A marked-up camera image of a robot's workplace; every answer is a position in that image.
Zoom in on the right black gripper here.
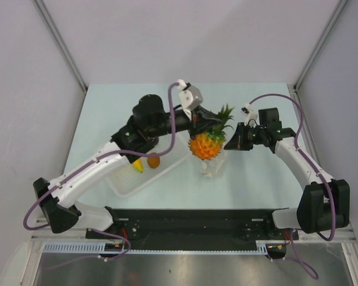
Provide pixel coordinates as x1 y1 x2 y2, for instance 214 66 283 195
224 122 267 151

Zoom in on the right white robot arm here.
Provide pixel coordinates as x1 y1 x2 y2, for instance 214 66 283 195
224 104 350 239

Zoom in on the white plastic basket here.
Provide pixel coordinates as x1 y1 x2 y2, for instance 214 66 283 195
106 133 189 198

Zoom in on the left aluminium frame post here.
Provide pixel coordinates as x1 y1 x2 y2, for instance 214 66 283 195
31 0 88 92

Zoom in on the yellow toy banana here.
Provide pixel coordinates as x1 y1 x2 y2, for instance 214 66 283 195
132 158 144 173

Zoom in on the toy pineapple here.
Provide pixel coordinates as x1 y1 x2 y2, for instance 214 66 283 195
188 104 234 160

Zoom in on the brown kiwi toy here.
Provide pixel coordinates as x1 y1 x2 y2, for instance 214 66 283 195
147 153 161 169

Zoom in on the white cable duct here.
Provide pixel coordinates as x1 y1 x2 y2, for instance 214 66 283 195
43 240 287 257

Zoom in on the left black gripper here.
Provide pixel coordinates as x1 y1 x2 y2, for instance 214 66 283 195
146 104 220 139

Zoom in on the clear zip top bag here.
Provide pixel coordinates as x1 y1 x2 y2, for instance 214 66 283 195
200 150 228 178

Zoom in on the right aluminium frame post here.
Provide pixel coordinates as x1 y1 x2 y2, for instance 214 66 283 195
294 0 350 90

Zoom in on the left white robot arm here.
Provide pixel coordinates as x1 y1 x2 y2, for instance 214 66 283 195
33 94 222 238

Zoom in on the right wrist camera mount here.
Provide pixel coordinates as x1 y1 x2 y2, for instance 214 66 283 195
241 103 258 127

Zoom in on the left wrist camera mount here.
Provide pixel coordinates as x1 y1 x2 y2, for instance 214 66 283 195
177 79 203 121

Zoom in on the aluminium frame post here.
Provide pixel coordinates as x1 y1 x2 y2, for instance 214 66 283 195
31 0 88 92
294 0 350 90

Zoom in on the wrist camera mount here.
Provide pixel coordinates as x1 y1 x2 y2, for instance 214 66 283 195
177 79 203 121
241 103 258 127

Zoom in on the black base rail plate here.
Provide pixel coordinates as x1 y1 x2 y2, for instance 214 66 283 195
85 207 292 251

